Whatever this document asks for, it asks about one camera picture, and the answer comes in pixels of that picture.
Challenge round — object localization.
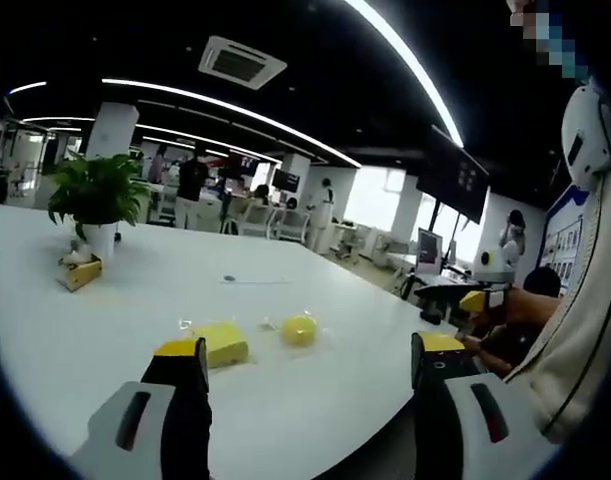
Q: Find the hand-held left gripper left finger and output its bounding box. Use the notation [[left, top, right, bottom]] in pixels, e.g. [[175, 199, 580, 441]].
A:
[[69, 336, 214, 480]]

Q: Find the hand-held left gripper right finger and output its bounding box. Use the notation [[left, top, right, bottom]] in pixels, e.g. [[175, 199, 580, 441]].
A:
[[410, 330, 562, 480]]

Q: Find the yellow rectangular silicone block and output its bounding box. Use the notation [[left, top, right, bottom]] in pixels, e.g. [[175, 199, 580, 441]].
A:
[[191, 321, 251, 370]]

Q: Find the yellow round silicone block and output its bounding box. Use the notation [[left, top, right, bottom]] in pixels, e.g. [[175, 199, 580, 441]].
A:
[[281, 313, 319, 348]]

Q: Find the desk computer monitor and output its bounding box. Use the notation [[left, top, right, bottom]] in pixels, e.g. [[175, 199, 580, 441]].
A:
[[416, 227, 445, 276]]

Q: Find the yellow rectangular sponge in wrap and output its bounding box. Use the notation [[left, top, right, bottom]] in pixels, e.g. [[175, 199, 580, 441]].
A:
[[177, 317, 259, 371]]

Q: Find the white chest-worn device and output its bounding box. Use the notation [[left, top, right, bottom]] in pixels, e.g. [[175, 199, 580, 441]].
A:
[[561, 82, 611, 192]]

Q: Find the round yellow item in wrap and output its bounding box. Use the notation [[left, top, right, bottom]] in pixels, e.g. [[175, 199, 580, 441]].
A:
[[257, 308, 331, 357]]

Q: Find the yellow tissue box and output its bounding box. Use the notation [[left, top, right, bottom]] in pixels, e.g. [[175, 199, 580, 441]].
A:
[[55, 251, 104, 293]]

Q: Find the long ceiling light strip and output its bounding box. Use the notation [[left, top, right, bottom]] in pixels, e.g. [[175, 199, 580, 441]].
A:
[[343, 0, 467, 150], [101, 76, 363, 169]]

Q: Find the black hanging screen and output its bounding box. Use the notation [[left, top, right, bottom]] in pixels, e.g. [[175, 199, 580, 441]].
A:
[[273, 168, 301, 192]]

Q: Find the white office chair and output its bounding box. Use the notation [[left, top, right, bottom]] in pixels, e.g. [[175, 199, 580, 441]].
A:
[[238, 202, 279, 239]]

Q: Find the green potted plant white pot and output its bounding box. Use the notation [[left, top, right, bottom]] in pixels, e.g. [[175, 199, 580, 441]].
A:
[[46, 151, 152, 262]]

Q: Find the ceiling air conditioner vent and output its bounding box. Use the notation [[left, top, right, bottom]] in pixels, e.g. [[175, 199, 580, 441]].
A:
[[197, 35, 289, 92]]

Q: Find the blue-framed wall poster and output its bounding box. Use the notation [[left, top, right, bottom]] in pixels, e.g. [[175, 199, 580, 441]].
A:
[[536, 183, 587, 297]]

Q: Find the large black wall screen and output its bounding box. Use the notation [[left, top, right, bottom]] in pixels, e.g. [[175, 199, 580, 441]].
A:
[[415, 124, 492, 225]]

